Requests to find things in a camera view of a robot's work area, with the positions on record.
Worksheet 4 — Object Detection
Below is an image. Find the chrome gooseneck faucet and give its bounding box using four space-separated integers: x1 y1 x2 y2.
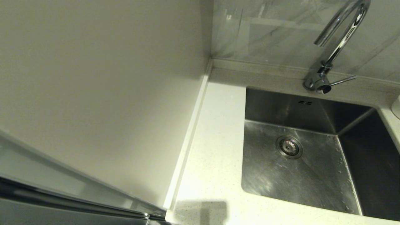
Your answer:
303 0 372 95

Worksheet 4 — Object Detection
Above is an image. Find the round metal drain strainer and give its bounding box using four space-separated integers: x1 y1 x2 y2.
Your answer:
276 135 303 160

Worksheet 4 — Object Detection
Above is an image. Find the stainless steel kitchen sink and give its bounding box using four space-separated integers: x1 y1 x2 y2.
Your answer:
241 87 400 221

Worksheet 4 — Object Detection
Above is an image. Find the white ceramic bowl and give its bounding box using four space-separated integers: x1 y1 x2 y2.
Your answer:
391 95 400 119

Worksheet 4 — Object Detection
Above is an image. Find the glossy grey appliance panel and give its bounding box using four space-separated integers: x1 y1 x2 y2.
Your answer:
0 130 168 225

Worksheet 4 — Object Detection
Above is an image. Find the chrome faucet lever handle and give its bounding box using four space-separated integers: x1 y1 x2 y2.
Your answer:
330 75 357 87

